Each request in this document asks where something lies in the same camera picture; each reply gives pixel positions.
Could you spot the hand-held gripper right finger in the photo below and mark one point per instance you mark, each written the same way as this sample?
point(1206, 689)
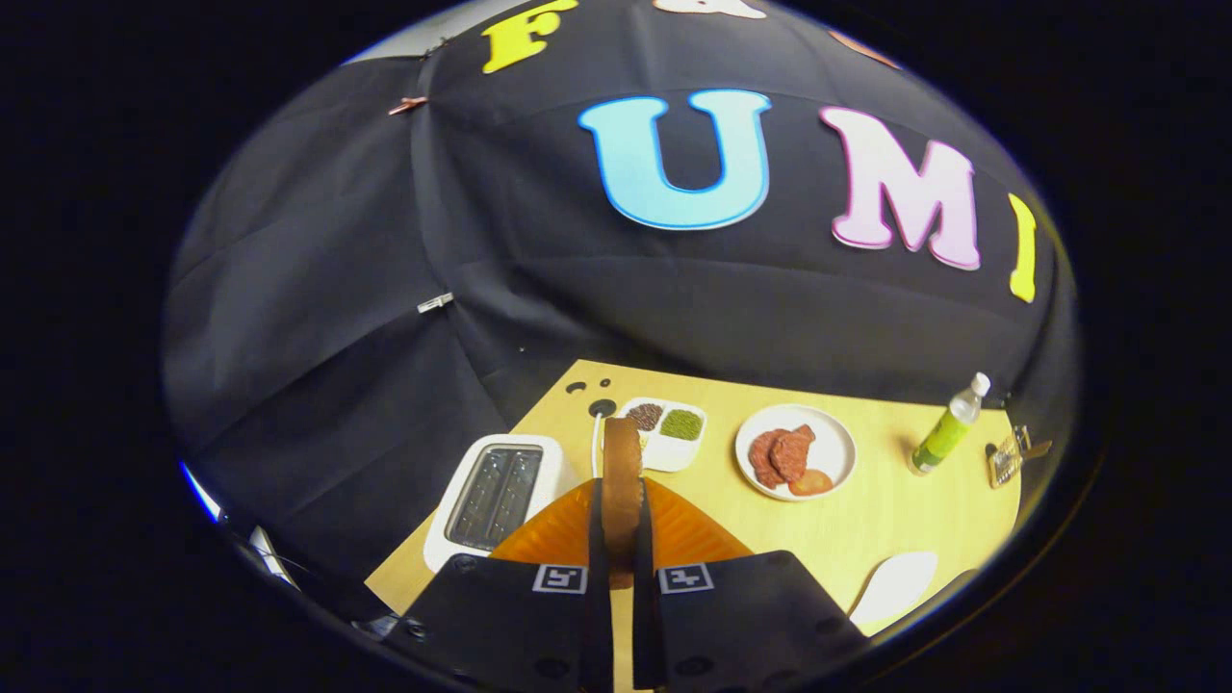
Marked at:
point(741, 616)

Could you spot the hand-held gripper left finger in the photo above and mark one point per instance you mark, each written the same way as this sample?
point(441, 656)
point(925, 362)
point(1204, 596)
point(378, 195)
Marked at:
point(520, 616)

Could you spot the toasted bread slice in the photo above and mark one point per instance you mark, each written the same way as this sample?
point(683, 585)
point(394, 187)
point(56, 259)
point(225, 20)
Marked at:
point(623, 481)

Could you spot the white toaster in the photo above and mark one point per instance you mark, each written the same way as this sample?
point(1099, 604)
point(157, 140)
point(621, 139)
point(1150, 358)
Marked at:
point(496, 496)

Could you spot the orange tomato slice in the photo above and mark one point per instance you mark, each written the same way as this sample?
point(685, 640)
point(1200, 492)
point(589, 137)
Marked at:
point(811, 481)

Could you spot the white square plate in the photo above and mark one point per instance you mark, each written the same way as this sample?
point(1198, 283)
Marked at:
point(895, 582)

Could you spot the brown meat slice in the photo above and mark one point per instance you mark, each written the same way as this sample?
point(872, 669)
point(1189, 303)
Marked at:
point(784, 452)

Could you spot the white divided seasoning dish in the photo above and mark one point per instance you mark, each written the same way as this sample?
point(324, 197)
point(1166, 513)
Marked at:
point(669, 450)

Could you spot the white round plate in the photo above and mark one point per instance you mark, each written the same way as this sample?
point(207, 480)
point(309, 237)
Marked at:
point(833, 443)

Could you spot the clear bottle with green label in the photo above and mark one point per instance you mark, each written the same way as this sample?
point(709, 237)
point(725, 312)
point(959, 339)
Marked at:
point(948, 428)

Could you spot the white cloth clip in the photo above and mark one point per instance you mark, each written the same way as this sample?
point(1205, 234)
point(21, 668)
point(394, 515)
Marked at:
point(435, 302)

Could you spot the black backdrop cloth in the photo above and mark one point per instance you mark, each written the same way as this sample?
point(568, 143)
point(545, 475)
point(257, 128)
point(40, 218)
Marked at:
point(337, 289)

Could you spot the orange cloth clip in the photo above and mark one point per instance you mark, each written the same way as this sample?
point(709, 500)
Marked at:
point(407, 104)

